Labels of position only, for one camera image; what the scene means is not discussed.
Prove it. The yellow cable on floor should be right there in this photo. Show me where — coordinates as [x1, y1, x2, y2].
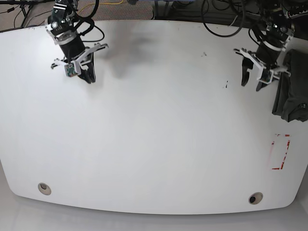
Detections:
[78, 0, 125, 14]

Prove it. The wrist camera on image-left arm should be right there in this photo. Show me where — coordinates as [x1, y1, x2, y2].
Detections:
[64, 63, 78, 77]

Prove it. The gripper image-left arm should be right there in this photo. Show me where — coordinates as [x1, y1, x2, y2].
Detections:
[51, 37, 109, 84]

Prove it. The right table cable grommet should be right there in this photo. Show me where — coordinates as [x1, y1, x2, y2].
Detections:
[248, 192, 263, 205]

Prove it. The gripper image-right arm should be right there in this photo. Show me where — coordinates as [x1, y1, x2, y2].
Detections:
[233, 42, 290, 91]

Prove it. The wrist camera on image-right arm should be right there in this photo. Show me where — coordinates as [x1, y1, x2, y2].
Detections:
[257, 69, 273, 85]

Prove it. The left table cable grommet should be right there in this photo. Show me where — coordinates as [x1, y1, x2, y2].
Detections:
[38, 183, 51, 195]

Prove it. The black tripod stand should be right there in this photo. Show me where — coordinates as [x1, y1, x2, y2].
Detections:
[0, 0, 54, 30]

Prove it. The dark grey T-shirt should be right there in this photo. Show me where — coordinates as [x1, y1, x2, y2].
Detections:
[272, 49, 308, 122]

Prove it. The table cable grommet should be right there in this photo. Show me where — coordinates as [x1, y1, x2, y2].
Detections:
[248, 192, 263, 205]
[38, 183, 51, 195]

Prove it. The red tape rectangle marking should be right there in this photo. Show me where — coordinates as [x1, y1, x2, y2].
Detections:
[269, 134, 291, 170]

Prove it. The grey metal frame background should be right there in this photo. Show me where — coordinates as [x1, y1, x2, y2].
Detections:
[152, 0, 177, 20]

